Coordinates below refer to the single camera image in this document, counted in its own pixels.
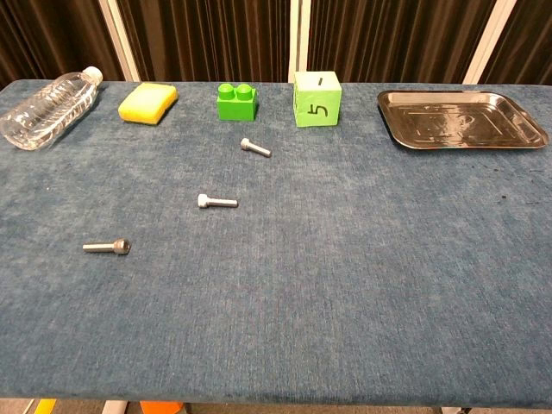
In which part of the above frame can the green toy building brick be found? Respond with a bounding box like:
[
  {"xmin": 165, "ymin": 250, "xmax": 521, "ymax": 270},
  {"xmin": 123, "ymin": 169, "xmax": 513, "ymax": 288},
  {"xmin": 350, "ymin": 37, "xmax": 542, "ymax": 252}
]
[{"xmin": 216, "ymin": 83, "xmax": 260, "ymax": 122}]

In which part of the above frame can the dark brown curtain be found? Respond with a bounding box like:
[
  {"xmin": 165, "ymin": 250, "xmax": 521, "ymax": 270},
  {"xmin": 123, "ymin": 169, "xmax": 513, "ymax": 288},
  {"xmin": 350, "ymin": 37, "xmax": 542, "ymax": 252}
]
[{"xmin": 0, "ymin": 0, "xmax": 552, "ymax": 87}]

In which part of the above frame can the orange object under table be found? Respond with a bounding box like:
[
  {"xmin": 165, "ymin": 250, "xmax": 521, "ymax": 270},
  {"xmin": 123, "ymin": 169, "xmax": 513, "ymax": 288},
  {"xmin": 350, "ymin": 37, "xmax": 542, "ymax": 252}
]
[{"xmin": 140, "ymin": 400, "xmax": 182, "ymax": 414}]

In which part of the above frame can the clear plastic water bottle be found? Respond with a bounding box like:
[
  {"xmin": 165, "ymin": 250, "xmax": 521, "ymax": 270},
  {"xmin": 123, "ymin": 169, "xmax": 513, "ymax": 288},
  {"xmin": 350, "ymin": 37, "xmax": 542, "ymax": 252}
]
[{"xmin": 0, "ymin": 66, "xmax": 104, "ymax": 152}]

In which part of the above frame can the green cube with numbers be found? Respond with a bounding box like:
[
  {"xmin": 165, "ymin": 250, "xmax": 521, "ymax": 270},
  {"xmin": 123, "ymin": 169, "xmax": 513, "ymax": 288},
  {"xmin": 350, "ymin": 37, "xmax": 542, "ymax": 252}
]
[{"xmin": 293, "ymin": 71, "xmax": 343, "ymax": 129}]

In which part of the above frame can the yellow sponge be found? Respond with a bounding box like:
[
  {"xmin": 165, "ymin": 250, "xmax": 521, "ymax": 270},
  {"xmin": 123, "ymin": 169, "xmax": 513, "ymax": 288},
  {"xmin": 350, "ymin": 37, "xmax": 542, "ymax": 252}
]
[{"xmin": 117, "ymin": 82, "xmax": 179, "ymax": 126}]

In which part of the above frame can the silver bolt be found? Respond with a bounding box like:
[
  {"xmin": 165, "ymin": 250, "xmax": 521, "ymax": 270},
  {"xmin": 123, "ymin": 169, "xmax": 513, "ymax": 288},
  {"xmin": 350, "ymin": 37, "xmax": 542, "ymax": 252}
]
[
  {"xmin": 197, "ymin": 193, "xmax": 239, "ymax": 210},
  {"xmin": 240, "ymin": 137, "xmax": 273, "ymax": 159},
  {"xmin": 82, "ymin": 238, "xmax": 132, "ymax": 256}
]

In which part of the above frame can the white slanted frame post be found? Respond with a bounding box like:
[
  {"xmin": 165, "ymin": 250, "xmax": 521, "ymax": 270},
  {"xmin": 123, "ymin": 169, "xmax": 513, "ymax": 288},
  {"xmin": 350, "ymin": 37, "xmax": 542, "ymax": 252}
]
[
  {"xmin": 97, "ymin": 0, "xmax": 141, "ymax": 83},
  {"xmin": 462, "ymin": 0, "xmax": 518, "ymax": 85}
]

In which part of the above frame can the white upright frame post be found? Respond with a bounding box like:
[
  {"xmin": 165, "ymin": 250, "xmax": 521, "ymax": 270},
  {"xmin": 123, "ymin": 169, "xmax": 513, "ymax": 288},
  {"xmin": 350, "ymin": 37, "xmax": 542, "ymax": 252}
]
[{"xmin": 287, "ymin": 0, "xmax": 310, "ymax": 84}]

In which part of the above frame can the shiny metal tray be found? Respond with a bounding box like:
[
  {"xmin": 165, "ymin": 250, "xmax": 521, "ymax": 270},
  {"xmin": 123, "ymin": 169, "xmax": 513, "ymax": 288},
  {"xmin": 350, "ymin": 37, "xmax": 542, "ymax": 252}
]
[{"xmin": 376, "ymin": 89, "xmax": 550, "ymax": 151}]

